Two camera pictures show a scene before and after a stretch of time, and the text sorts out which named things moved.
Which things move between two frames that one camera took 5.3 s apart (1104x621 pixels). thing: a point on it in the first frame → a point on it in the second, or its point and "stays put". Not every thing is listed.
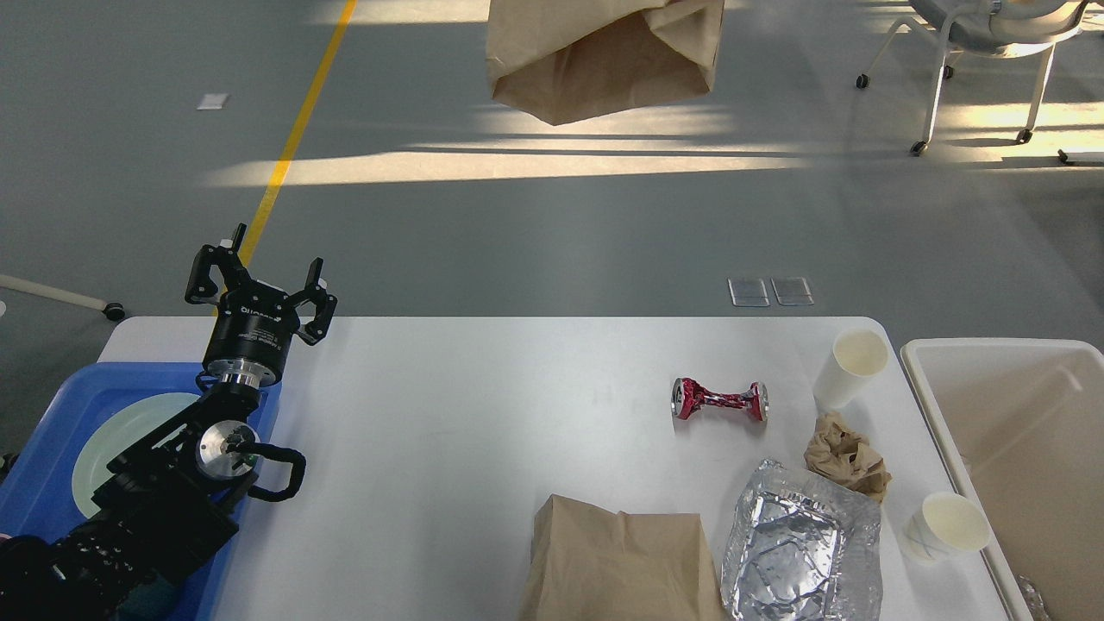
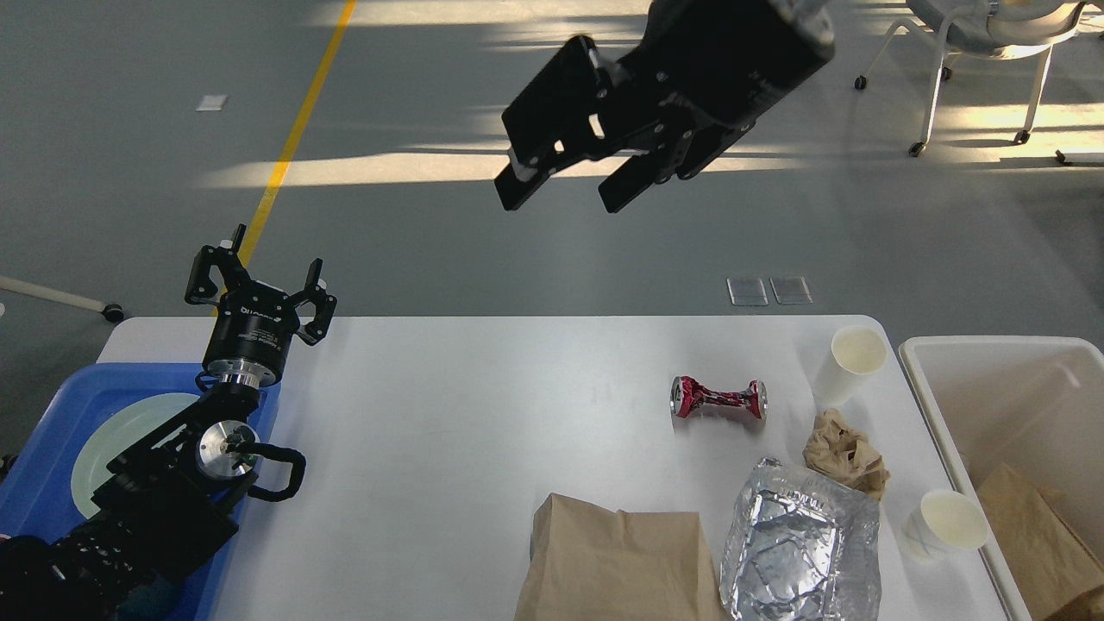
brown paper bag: x=589 y=564 stays put
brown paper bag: x=561 y=60 → x=1057 y=577
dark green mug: x=155 y=599 stays put
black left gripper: x=254 y=323 stays put
